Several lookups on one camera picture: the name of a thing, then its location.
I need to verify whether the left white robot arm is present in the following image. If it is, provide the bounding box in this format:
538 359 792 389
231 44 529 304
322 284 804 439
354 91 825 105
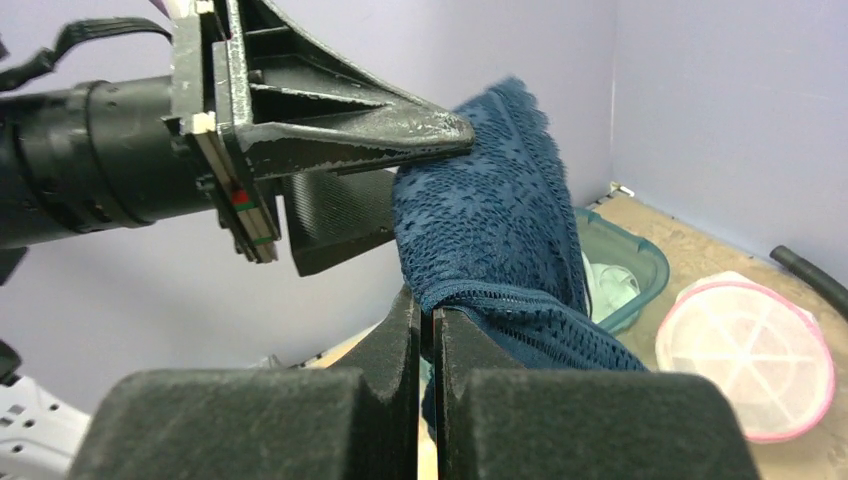
1 1 474 479

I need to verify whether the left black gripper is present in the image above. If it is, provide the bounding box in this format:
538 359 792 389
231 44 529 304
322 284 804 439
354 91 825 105
166 1 475 277

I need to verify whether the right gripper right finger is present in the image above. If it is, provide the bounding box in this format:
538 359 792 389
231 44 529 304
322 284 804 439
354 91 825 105
432 310 759 479

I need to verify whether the black rubber hose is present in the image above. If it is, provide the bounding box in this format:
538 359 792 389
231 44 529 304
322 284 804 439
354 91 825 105
769 245 848 323

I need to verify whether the teal plastic bin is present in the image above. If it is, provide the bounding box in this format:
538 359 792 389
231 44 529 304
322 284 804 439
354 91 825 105
575 209 670 335

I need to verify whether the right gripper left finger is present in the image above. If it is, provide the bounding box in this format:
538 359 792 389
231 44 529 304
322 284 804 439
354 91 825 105
69 289 420 479

